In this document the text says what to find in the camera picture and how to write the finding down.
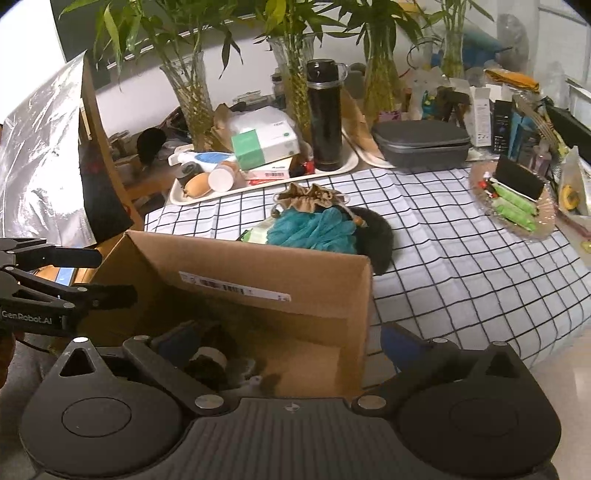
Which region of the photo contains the brown cardboard box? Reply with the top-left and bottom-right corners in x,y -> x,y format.
78,231 -> 373,398

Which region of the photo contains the black fuzzy plush object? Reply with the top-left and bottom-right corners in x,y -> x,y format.
341,207 -> 394,276

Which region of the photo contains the teal mesh bath sponge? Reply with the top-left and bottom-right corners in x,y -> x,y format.
266,207 -> 356,254

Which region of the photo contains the tan drawstring cloth pouch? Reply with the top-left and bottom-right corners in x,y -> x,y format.
273,182 -> 367,228

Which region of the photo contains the silver reflector board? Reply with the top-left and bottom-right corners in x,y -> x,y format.
1,55 -> 143,247

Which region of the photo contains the white black grid tablecloth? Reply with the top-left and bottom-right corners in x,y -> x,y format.
145,169 -> 590,387

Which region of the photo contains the tan egg-shaped pouch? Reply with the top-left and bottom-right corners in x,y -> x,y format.
183,172 -> 211,199

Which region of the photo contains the black round tin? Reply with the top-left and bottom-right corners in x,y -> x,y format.
176,161 -> 204,188

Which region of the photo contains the white serving tray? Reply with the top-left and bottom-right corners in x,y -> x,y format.
166,138 -> 361,207

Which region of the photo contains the white blue tube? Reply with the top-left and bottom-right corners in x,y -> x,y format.
168,151 -> 235,171

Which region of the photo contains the green snack packet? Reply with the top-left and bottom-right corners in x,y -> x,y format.
492,197 -> 537,232
492,182 -> 539,216

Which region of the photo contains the white jar with lid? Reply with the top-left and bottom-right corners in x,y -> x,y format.
208,160 -> 239,192

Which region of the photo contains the glass snack dish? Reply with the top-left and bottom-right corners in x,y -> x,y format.
469,161 -> 556,240

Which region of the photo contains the black small box in dish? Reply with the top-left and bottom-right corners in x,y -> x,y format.
494,155 -> 545,201

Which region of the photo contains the dark grey zipper case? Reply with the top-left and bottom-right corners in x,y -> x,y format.
370,120 -> 472,170

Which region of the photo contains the pink white flat box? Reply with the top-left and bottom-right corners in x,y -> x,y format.
242,157 -> 291,181

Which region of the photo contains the white plastic bag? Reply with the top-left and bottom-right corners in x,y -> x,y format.
558,146 -> 590,233

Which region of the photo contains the blue product box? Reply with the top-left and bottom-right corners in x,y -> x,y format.
508,109 -> 540,166

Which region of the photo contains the green white tissue box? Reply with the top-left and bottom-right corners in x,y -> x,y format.
231,121 -> 301,172

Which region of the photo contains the brown paper bag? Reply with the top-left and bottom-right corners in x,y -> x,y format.
341,87 -> 384,160

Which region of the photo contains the black product box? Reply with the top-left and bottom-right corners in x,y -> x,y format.
492,100 -> 513,155

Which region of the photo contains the white product box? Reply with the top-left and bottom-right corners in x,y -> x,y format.
470,86 -> 492,148

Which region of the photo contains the left glass vase bamboo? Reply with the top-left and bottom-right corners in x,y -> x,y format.
61,1 -> 242,149

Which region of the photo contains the black thermos bottle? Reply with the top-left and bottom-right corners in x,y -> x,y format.
305,59 -> 344,171

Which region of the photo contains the glass vase with bamboo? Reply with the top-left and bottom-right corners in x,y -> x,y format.
327,0 -> 423,126

